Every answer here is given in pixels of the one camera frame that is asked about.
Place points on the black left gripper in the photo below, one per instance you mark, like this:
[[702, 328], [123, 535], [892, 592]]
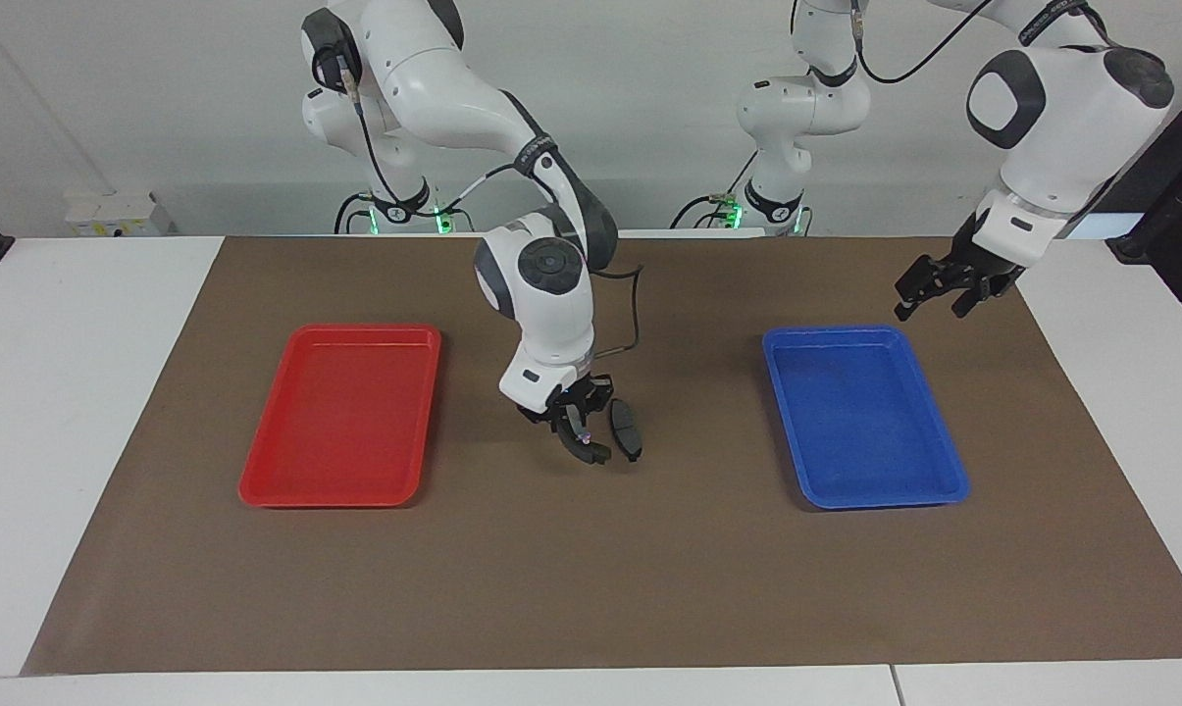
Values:
[[963, 275]]

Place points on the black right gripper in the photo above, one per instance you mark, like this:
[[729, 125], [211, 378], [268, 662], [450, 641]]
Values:
[[576, 397]]

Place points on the curved brake shoe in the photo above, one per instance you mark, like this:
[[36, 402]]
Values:
[[595, 454]]

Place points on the dark brake pad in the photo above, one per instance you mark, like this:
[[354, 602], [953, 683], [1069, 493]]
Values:
[[628, 431]]

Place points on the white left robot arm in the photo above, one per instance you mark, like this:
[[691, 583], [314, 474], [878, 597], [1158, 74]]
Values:
[[1061, 147]]

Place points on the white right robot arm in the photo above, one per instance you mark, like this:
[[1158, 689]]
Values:
[[551, 294]]

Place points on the blue plastic tray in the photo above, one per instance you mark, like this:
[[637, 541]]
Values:
[[865, 422]]

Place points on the brown table mat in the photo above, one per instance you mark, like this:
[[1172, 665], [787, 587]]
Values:
[[590, 569]]

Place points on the red plastic tray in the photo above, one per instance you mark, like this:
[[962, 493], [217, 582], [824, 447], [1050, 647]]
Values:
[[340, 422]]

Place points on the white wall socket box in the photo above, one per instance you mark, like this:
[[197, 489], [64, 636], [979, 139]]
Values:
[[110, 216]]

